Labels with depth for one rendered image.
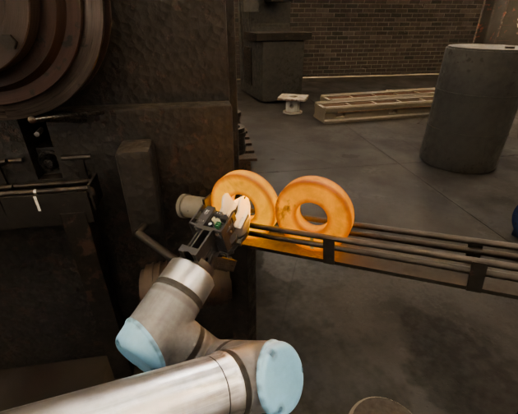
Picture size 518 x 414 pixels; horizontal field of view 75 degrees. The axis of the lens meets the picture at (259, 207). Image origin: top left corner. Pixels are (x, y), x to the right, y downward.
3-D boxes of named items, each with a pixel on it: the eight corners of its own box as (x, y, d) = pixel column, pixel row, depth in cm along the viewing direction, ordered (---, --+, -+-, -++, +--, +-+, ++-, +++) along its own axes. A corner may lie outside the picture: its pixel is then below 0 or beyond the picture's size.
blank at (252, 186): (213, 167, 76) (205, 172, 73) (277, 172, 69) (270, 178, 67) (223, 227, 83) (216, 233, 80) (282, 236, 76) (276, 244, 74)
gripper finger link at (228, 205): (242, 181, 71) (221, 211, 66) (247, 200, 75) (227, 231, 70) (229, 178, 72) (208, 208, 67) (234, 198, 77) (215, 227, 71)
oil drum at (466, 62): (404, 150, 309) (428, 42, 265) (463, 147, 318) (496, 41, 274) (446, 177, 258) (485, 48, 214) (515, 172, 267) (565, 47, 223)
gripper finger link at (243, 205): (256, 183, 70) (235, 214, 64) (259, 204, 74) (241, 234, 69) (242, 181, 71) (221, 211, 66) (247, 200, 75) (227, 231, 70)
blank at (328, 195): (278, 172, 69) (271, 178, 67) (355, 178, 63) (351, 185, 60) (283, 236, 76) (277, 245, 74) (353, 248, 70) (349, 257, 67)
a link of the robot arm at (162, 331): (148, 377, 56) (99, 344, 52) (188, 310, 63) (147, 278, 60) (174, 384, 49) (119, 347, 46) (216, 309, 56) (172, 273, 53)
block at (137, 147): (137, 218, 98) (121, 137, 86) (166, 215, 99) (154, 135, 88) (131, 239, 89) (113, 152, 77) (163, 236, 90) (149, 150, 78)
